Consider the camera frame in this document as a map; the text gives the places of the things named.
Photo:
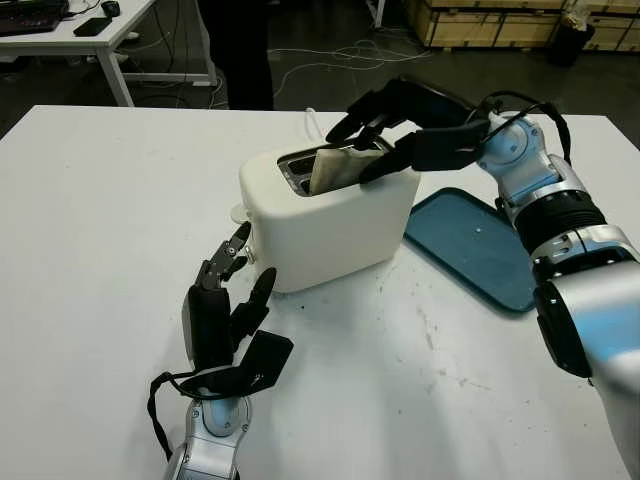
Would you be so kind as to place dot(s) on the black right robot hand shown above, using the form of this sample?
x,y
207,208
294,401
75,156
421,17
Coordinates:
x,y
425,107

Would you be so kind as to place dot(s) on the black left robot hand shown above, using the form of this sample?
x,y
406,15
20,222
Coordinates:
x,y
207,325

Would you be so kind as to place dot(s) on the white bread slice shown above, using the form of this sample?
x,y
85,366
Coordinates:
x,y
335,170

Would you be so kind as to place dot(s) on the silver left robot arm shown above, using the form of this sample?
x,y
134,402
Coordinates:
x,y
210,445

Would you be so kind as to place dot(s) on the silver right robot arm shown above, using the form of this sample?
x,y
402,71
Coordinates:
x,y
590,300

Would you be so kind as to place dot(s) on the silver toaster dial knob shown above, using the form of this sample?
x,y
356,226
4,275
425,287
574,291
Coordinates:
x,y
250,252

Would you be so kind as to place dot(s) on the white toaster lever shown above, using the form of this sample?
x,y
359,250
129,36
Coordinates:
x,y
239,213

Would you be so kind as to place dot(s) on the blue plastic tray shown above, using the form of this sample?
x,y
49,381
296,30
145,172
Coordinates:
x,y
470,250

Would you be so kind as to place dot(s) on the white two-slot toaster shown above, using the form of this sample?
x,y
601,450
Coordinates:
x,y
330,235

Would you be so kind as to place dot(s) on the wooden shipping crate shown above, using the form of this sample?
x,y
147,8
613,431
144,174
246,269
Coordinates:
x,y
617,27
485,25

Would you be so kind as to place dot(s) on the black trash bin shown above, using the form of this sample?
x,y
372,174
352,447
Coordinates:
x,y
570,45

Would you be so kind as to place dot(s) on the person in black trousers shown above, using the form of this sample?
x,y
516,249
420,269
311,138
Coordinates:
x,y
240,55

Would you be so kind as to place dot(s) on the white office desk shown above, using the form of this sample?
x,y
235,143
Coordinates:
x,y
55,45

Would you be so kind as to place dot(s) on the black smartphone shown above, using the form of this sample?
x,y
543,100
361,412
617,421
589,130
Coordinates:
x,y
92,27

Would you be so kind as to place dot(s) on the black computer mouse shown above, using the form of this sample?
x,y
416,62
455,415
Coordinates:
x,y
111,8

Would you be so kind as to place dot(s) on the black laptop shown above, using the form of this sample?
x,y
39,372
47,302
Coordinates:
x,y
30,17

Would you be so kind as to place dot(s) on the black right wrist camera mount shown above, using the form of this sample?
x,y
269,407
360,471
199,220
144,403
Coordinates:
x,y
450,145

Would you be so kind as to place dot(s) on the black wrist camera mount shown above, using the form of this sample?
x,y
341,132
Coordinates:
x,y
450,145
260,365

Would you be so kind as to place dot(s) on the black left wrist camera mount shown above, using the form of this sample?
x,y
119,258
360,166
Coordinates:
x,y
260,365

